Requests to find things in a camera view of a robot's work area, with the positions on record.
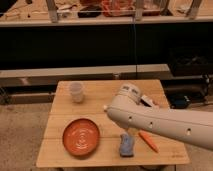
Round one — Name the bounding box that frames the orange ceramic bowl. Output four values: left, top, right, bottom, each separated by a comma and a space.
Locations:
62, 118, 100, 157

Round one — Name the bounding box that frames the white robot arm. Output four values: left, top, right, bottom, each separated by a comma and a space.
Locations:
105, 83, 213, 151

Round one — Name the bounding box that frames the translucent plastic cup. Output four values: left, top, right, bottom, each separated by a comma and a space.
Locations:
69, 82, 84, 103

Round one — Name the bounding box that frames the orange toy carrot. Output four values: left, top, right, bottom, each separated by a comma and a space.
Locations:
138, 130, 159, 153

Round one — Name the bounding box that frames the blue sponge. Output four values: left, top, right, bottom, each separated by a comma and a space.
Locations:
119, 134, 135, 157

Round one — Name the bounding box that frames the red cloth on shelf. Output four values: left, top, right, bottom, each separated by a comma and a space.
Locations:
101, 0, 135, 17

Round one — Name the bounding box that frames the black hanging cable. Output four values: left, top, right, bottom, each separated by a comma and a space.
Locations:
132, 15, 139, 80

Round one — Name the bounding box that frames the wooden bench rail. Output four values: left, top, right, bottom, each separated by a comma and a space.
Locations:
0, 64, 172, 87

